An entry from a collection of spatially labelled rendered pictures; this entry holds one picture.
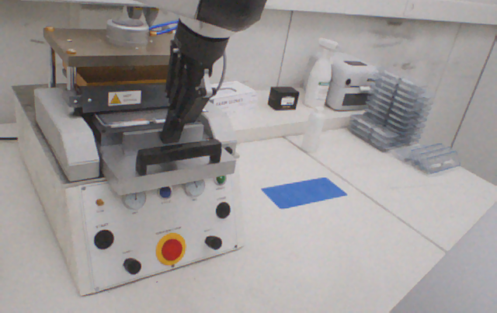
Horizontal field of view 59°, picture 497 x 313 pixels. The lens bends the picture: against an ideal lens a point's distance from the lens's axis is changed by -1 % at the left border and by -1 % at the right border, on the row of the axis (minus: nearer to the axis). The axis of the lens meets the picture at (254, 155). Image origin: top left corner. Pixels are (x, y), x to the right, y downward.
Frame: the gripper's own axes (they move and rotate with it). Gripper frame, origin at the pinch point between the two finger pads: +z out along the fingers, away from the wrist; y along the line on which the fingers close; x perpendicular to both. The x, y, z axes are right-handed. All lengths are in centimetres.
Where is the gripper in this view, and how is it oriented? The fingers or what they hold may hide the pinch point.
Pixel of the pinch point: (173, 126)
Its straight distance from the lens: 76.6
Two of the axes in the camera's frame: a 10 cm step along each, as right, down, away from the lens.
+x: 8.2, -1.3, 5.5
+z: -3.4, 6.6, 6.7
